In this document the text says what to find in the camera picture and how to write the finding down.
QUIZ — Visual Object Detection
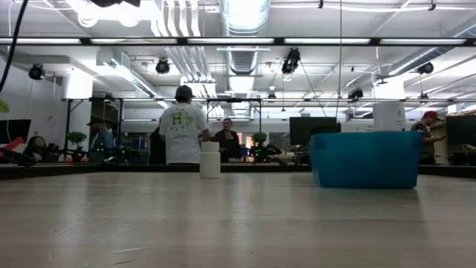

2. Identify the black table frame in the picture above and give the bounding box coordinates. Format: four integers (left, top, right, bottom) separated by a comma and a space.
0, 162, 476, 182

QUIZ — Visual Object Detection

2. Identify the silver ventilation duct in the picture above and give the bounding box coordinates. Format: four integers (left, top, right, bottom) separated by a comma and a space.
219, 0, 271, 75

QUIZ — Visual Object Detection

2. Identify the black overhead crossbar with lights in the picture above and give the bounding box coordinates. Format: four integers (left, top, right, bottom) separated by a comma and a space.
0, 36, 476, 48

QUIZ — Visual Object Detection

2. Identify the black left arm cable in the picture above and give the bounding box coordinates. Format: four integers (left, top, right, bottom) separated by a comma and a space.
0, 0, 30, 94

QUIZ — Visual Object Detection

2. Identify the person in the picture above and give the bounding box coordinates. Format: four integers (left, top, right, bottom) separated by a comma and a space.
210, 118, 242, 164
22, 135, 49, 163
88, 117, 115, 164
411, 110, 446, 166
158, 84, 210, 165

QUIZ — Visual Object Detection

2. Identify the small background potted plant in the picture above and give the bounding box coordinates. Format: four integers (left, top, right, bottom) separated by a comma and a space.
66, 131, 89, 164
251, 132, 268, 148

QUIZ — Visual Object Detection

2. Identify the teal plastic basket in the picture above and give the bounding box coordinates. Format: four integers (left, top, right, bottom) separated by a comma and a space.
309, 130, 424, 190

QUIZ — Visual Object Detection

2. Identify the black background rig frame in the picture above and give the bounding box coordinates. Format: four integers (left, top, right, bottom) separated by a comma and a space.
61, 97, 126, 162
205, 97, 263, 143

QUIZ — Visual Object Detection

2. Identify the red object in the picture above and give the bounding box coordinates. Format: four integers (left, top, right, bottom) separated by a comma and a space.
0, 137, 19, 152

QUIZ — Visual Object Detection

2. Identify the black monitor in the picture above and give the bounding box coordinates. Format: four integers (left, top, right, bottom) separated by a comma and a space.
0, 118, 32, 145
446, 115, 476, 147
289, 116, 342, 147

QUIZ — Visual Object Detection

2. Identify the white pill bottle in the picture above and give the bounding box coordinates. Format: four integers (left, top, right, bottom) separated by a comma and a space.
199, 141, 222, 179

